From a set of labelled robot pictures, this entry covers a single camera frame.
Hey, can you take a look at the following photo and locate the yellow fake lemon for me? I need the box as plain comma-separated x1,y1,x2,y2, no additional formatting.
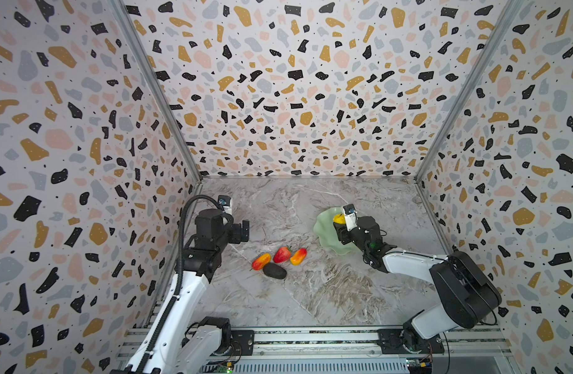
333,213,347,225

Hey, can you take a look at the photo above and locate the orange red fake mango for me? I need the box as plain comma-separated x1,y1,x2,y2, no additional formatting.
251,253,272,271

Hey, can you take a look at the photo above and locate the dark fake avocado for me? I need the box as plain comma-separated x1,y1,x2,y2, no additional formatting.
262,263,287,280

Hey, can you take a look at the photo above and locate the red fake strawberry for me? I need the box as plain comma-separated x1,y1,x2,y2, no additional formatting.
273,246,292,263

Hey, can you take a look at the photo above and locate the yellow red fake mango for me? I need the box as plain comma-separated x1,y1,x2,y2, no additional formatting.
289,248,308,266

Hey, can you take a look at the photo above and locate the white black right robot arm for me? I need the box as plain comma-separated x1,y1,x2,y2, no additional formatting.
333,213,502,341

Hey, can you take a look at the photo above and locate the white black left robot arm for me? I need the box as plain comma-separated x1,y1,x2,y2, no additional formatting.
112,208,250,373

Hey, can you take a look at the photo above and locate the light green wavy fruit bowl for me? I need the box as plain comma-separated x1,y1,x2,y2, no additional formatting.
313,207,358,256

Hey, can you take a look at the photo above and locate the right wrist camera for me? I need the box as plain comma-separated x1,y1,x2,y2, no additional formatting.
342,204,357,232

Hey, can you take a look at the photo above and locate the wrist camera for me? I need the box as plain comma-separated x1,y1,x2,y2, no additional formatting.
218,195,233,214
342,204,357,232

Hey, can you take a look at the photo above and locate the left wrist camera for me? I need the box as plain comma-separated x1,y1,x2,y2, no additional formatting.
218,195,233,214

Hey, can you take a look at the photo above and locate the black corrugated cable hose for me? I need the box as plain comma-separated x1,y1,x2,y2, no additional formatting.
140,195,224,374

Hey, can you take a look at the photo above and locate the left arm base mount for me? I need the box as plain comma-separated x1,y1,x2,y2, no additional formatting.
198,316,255,356

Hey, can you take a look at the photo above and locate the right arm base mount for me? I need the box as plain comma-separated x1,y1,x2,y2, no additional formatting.
377,327,445,355

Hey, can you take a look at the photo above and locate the white slotted cable duct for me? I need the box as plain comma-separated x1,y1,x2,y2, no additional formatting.
232,358,410,373

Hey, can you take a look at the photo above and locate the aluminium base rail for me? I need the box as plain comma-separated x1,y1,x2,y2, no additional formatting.
234,326,511,362

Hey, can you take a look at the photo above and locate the aluminium corner post left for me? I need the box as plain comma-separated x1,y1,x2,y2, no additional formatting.
109,0,202,185

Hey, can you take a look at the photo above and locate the aluminium corner post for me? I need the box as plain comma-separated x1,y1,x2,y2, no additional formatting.
414,0,522,185
109,0,202,185

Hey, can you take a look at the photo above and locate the aluminium corner post right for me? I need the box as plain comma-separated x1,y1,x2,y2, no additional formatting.
414,0,522,185

